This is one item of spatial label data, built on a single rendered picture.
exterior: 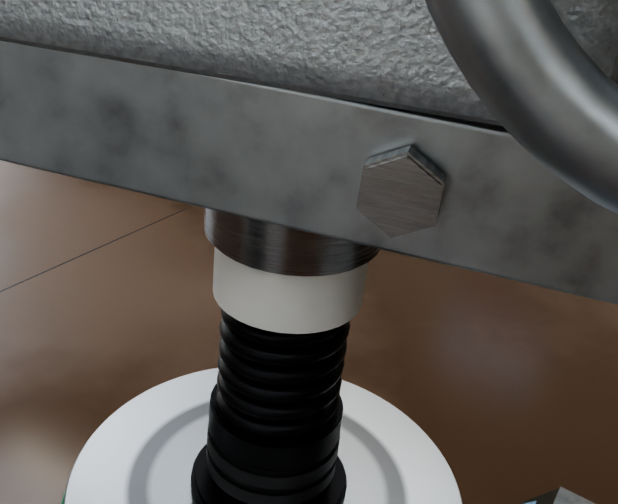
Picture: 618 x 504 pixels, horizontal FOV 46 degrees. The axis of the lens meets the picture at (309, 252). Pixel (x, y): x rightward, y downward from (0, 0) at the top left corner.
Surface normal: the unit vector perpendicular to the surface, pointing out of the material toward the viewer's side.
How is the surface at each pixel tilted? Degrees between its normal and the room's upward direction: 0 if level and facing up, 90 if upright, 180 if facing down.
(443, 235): 90
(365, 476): 0
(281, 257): 90
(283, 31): 90
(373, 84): 113
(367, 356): 0
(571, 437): 0
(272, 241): 90
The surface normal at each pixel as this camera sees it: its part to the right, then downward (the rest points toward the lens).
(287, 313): 0.03, 0.47
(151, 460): 0.10, -0.88
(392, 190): -0.26, 0.42
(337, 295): 0.58, 0.43
